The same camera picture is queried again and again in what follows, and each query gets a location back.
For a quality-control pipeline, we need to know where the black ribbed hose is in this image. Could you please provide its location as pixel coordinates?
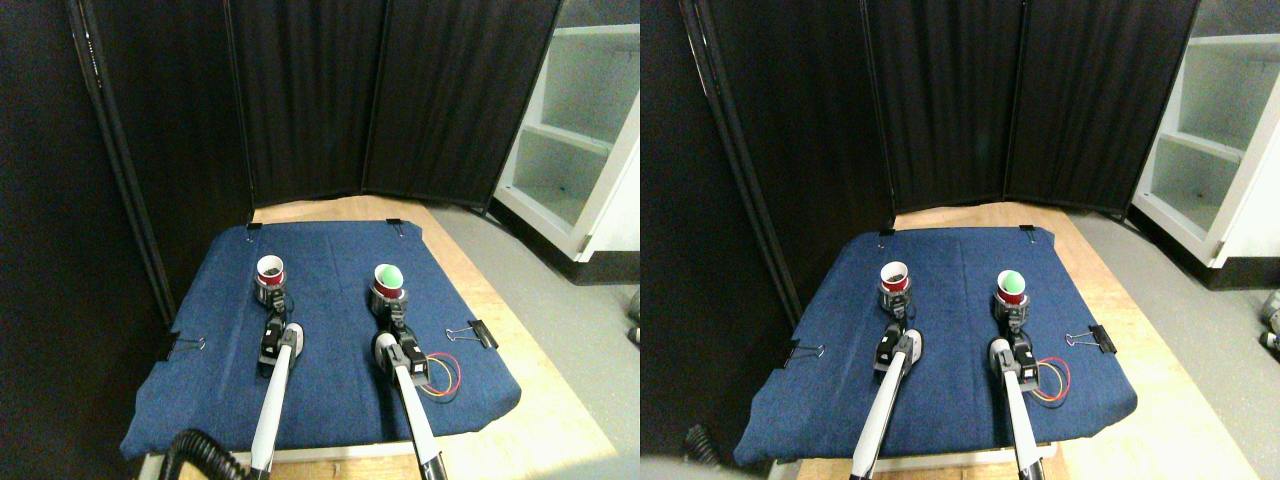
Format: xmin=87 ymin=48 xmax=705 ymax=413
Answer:
xmin=160 ymin=430 xmax=251 ymax=480
xmin=683 ymin=425 xmax=722 ymax=467

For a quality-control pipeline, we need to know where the white shelf unit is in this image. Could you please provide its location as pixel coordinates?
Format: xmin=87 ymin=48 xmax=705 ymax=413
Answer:
xmin=1132 ymin=35 xmax=1280 ymax=269
xmin=492 ymin=25 xmax=640 ymax=263

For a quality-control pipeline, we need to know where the black curtain stand pole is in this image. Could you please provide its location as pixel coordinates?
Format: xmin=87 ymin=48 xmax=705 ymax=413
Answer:
xmin=680 ymin=0 xmax=801 ymax=323
xmin=68 ymin=0 xmax=177 ymax=326

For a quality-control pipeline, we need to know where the dark blue cloth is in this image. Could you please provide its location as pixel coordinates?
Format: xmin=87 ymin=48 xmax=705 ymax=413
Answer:
xmin=120 ymin=220 xmax=522 ymax=462
xmin=733 ymin=226 xmax=1139 ymax=469

